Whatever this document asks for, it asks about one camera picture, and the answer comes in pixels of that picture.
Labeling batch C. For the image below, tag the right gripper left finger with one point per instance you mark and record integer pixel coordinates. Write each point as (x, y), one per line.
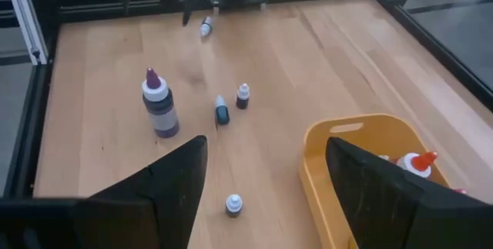
(165, 202)

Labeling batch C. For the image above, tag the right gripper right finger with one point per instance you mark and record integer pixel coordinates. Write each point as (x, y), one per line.
(377, 202)

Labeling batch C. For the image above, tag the small dark dropper bottle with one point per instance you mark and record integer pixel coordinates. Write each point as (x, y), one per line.
(206, 27)
(243, 96)
(384, 157)
(233, 204)

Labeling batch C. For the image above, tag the red food coloring bottle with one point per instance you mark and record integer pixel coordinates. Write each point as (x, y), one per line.
(418, 162)

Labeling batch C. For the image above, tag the violet food coloring bottle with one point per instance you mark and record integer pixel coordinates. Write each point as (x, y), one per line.
(159, 104)

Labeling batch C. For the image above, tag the small green dropper bottle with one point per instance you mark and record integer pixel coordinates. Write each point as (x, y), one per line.
(222, 111)

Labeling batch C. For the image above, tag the yellow plastic bin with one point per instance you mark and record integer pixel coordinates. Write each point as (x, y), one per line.
(369, 141)

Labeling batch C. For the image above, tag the silver aluminium bar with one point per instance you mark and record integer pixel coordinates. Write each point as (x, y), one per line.
(25, 17)

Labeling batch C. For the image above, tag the black table frame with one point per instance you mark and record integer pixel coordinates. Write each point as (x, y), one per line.
(96, 4)

